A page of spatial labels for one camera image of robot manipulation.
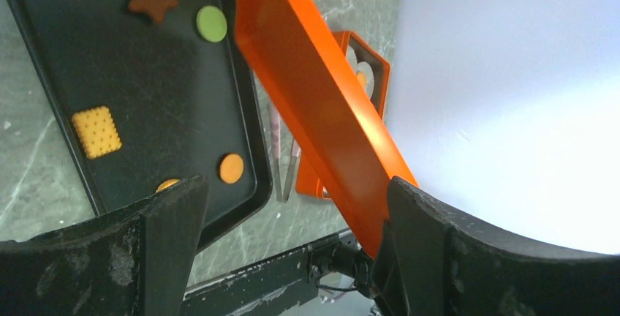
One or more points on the plain orange round cookie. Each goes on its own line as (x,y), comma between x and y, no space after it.
(231,168)

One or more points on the white paper cup back right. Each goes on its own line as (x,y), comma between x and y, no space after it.
(361,60)

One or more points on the orange cookie box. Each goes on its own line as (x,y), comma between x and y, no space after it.
(342,132)

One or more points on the plain green round cookie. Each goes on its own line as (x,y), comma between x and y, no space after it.
(211,24)

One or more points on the black baking tray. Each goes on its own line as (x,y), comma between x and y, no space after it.
(179,102)

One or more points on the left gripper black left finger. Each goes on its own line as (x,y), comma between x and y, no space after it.
(132,261)

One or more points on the square waffle cookie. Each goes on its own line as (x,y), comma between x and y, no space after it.
(96,131)

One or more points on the orange tray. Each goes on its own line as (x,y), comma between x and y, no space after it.
(305,73)

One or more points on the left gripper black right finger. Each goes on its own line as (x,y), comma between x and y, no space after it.
(438,260)

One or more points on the orange shell cookie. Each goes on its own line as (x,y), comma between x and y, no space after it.
(362,79)

